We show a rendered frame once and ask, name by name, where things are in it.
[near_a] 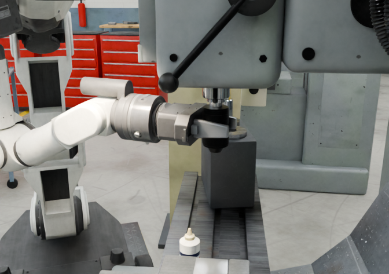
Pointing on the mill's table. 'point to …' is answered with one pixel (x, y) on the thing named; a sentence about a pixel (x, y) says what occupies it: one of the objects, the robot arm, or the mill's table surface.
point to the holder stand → (231, 171)
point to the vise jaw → (178, 265)
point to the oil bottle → (189, 245)
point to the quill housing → (250, 23)
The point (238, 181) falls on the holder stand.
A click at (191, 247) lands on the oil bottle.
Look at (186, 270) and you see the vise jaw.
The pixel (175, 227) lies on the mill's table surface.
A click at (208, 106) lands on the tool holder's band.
